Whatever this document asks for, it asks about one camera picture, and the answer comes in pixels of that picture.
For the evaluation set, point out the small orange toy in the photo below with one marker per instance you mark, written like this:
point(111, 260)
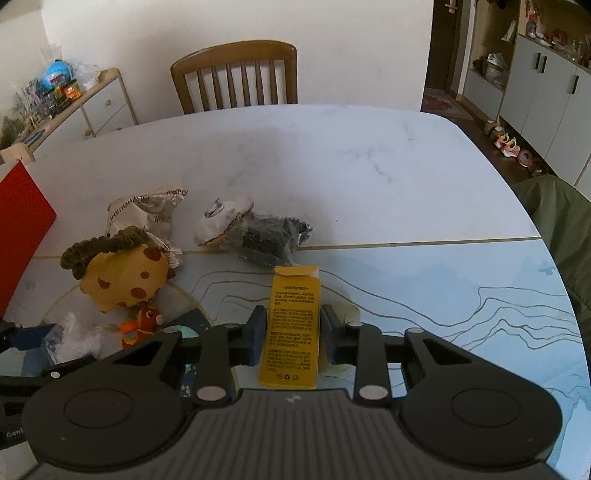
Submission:
point(138, 323)

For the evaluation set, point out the white wooden sideboard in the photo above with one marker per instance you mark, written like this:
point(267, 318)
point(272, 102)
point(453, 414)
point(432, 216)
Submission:
point(106, 106)

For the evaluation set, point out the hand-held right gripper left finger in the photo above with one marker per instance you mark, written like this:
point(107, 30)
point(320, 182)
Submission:
point(256, 337)

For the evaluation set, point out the blue globe toy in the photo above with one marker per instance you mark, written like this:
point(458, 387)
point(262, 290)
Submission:
point(57, 74)

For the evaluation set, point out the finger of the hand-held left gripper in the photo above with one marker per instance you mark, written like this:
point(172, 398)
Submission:
point(32, 338)
point(41, 379)

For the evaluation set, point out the dark wooden door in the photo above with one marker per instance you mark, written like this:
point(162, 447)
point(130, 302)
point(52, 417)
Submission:
point(443, 41)

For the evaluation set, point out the yellow cardboard box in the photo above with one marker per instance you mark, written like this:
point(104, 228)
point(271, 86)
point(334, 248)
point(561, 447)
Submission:
point(291, 332)

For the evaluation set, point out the open shelf unit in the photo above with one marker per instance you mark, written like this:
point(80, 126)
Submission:
point(489, 69)

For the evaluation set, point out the white plastic bag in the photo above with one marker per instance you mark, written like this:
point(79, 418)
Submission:
point(76, 339)

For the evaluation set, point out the blue dish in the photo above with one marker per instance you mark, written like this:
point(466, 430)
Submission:
point(34, 138)

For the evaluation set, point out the wooden chair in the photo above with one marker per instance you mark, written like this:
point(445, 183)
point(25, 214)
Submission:
point(231, 55)

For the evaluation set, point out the silver foil packet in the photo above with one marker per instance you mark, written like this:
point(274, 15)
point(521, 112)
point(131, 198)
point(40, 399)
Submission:
point(134, 212)

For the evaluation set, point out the red storage box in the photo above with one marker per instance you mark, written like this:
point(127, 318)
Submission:
point(23, 230)

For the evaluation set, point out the yellow spotted plush toy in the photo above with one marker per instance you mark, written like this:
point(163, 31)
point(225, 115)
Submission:
point(124, 277)

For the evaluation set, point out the door mat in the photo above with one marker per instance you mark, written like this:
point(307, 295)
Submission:
point(445, 105)

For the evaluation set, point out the grey cabinet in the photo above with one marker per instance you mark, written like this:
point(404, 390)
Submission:
point(540, 101)

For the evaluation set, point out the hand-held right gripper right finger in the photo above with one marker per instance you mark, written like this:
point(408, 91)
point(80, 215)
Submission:
point(330, 337)

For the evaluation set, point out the white cup mask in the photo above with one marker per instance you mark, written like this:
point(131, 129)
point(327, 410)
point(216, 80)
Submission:
point(221, 221)

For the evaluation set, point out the pink shoe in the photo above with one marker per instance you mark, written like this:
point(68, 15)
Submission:
point(526, 158)
point(507, 144)

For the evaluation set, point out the green clothing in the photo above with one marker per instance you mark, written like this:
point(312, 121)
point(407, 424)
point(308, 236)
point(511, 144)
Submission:
point(563, 230)

